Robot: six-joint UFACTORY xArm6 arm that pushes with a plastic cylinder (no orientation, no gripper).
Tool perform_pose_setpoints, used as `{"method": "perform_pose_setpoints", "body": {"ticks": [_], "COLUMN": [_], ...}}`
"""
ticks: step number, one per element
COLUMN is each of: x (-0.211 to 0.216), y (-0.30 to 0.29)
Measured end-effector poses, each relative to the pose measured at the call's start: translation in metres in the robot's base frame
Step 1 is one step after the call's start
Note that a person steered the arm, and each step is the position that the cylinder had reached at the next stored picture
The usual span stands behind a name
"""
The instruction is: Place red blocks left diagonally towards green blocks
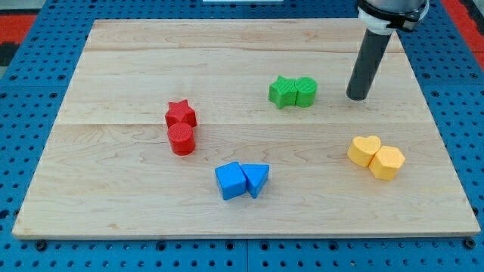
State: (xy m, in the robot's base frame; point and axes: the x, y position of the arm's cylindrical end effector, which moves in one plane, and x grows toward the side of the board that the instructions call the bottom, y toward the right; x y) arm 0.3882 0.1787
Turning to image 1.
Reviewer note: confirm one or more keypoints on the yellow heart block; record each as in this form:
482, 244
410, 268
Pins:
362, 149

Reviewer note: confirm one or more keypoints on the red star block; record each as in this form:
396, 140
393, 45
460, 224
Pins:
180, 112

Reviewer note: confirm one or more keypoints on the red cylinder block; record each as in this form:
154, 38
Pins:
181, 138

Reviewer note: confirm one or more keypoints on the green cylinder block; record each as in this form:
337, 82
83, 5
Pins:
306, 89

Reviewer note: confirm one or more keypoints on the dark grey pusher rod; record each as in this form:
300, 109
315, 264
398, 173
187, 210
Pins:
370, 54

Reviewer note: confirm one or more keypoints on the green star block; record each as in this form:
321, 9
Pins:
282, 92

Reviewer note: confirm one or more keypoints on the yellow hexagon block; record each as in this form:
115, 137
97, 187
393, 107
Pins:
386, 163

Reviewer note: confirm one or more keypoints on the wooden board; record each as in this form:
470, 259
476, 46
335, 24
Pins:
198, 129

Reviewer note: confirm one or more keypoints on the blue cube block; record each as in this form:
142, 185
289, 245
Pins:
231, 180

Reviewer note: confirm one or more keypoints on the blue triangle block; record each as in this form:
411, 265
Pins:
257, 176

